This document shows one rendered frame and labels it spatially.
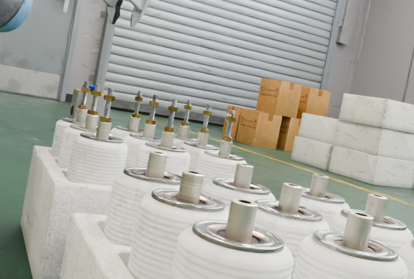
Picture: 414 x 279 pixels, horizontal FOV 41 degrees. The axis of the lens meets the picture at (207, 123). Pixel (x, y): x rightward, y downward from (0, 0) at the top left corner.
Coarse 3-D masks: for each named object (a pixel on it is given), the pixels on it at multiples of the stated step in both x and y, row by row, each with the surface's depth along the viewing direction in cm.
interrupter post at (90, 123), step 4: (88, 116) 105; (92, 116) 105; (96, 116) 106; (88, 120) 105; (92, 120) 105; (96, 120) 106; (88, 124) 105; (92, 124) 106; (96, 124) 106; (84, 128) 106; (88, 128) 105; (92, 128) 106
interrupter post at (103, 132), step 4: (100, 124) 94; (104, 124) 94; (108, 124) 95; (100, 128) 94; (104, 128) 94; (108, 128) 95; (100, 132) 94; (104, 132) 95; (108, 132) 95; (96, 136) 95; (100, 136) 95; (104, 136) 95; (108, 136) 96
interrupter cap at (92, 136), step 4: (84, 132) 97; (88, 132) 98; (84, 136) 93; (88, 136) 92; (92, 136) 96; (112, 136) 99; (100, 140) 92; (104, 140) 92; (108, 140) 92; (112, 140) 93; (116, 140) 94; (120, 140) 95
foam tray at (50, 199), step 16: (32, 160) 119; (48, 160) 106; (32, 176) 115; (48, 176) 94; (64, 176) 93; (32, 192) 111; (48, 192) 91; (64, 192) 87; (80, 192) 88; (96, 192) 89; (32, 208) 107; (48, 208) 88; (64, 208) 87; (80, 208) 88; (96, 208) 89; (32, 224) 103; (48, 224) 86; (64, 224) 87; (32, 240) 100; (48, 240) 87; (64, 240) 88; (32, 256) 97; (48, 256) 87; (32, 272) 94; (48, 272) 87
